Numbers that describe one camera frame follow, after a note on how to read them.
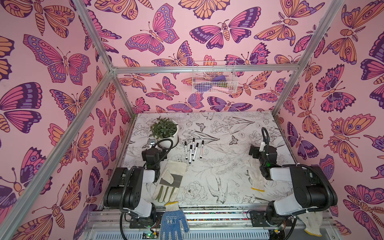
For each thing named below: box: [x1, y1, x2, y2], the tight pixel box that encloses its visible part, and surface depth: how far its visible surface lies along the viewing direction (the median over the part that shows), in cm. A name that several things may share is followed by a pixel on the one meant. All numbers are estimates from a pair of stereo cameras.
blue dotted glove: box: [160, 201, 190, 240], surface depth 74 cm
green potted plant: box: [149, 116, 178, 139], surface depth 91 cm
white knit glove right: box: [297, 211, 323, 237], surface depth 73 cm
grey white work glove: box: [151, 159, 188, 203], surface depth 87 cm
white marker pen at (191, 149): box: [189, 144, 193, 164], surface depth 99 cm
